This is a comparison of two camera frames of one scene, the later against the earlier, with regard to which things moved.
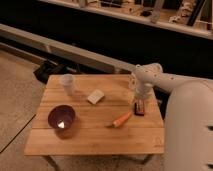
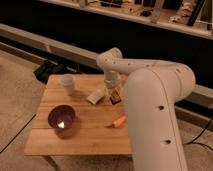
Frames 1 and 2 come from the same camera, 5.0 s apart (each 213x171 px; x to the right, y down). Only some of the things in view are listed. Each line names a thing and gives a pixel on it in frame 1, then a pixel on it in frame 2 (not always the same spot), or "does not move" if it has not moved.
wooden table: x=94 y=114 does not move
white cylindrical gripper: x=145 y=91 → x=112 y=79
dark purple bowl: x=61 y=116 does not move
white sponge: x=95 y=96 does not move
